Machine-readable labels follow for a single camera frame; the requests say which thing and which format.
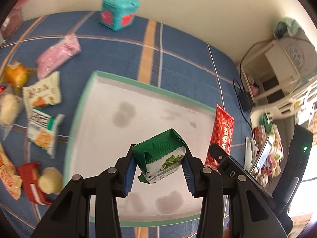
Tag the pink snack packet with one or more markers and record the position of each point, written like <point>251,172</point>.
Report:
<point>57,54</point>

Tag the clear wrapped white pastry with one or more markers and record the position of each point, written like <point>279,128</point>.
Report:
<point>11,107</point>

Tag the cream snack packet with orange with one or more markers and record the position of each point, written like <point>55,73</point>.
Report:
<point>43,93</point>

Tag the green white snack packet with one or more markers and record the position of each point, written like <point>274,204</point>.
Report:
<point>159,156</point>

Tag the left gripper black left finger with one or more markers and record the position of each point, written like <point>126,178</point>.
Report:
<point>69,215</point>

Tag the black power adapter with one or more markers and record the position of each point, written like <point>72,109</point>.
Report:
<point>245,101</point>

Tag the pile of snack bags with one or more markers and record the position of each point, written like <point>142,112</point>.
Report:
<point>264,151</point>

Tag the white tray with green rim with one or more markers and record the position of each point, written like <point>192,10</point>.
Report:
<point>115,112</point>

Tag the green white walnut cookie packet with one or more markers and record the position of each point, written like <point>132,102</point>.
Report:
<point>42,130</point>

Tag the yellow egg roll packet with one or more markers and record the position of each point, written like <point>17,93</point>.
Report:
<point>9,176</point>

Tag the red patterned snack packet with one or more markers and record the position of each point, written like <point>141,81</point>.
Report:
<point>223,127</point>

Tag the dark red snack box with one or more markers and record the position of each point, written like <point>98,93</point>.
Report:
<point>30,176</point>

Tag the red flower snack packet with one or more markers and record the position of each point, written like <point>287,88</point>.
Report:
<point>2,88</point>

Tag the orange cake in clear wrapper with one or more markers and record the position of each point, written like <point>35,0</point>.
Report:
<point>17,75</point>

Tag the blue plaid tablecloth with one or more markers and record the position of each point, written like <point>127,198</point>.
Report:
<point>181,64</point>

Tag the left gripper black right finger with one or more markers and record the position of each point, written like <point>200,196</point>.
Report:
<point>205,183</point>

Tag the teal cube box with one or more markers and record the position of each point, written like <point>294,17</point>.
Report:
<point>118,14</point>

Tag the round cream pastry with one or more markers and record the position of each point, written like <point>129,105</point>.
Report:
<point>51,181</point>

